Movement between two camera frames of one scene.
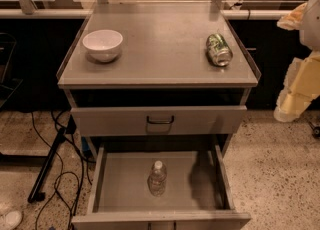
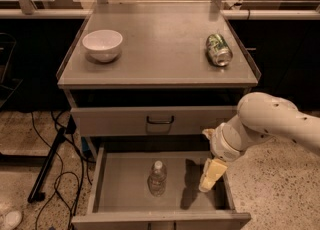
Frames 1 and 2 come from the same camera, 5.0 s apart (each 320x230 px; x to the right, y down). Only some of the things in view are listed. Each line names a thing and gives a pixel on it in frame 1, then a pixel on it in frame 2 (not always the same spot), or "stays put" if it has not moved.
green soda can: (218, 50) stays put
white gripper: (312, 24) -> (218, 141)
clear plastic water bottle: (157, 179) stays put
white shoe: (13, 217) stays put
